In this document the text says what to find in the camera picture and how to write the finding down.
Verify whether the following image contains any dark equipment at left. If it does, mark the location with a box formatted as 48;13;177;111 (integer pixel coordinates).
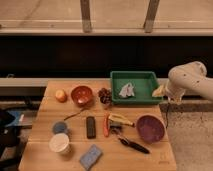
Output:
0;108;21;171

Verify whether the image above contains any blue round lid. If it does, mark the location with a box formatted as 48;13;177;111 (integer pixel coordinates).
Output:
52;121;68;134

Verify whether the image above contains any white paper cup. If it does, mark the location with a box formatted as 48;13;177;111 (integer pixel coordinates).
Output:
49;133;70;155

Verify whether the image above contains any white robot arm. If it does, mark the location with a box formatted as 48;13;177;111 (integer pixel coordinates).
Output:
152;61;213;103

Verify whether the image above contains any yellow banana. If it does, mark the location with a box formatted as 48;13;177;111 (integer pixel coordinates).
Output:
109;114;135;127

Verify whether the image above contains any green plastic bin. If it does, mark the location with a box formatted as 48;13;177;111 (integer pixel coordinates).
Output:
110;71;163;105

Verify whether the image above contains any red bowl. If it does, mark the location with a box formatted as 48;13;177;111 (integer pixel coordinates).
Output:
71;86;93;107

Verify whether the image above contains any black remote control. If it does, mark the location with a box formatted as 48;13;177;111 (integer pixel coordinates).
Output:
86;116;96;139

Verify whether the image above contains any bunch of dark grapes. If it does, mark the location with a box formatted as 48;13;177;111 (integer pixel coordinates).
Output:
98;88;112;104

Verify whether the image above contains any blue sponge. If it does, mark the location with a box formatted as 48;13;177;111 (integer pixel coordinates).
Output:
79;144;102;171

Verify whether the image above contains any purple bowl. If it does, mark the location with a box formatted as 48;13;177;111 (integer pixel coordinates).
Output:
136;115;165;144

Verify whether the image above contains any crumpled white cloth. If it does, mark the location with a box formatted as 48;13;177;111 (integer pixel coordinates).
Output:
119;83;135;98

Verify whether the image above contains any black handled brush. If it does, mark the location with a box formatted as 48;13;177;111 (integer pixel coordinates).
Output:
111;129;150;154

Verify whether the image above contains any orange apple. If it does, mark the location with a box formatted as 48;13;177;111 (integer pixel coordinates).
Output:
55;89;67;103

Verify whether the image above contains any red handled tool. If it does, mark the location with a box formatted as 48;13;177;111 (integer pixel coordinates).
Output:
103;114;109;137

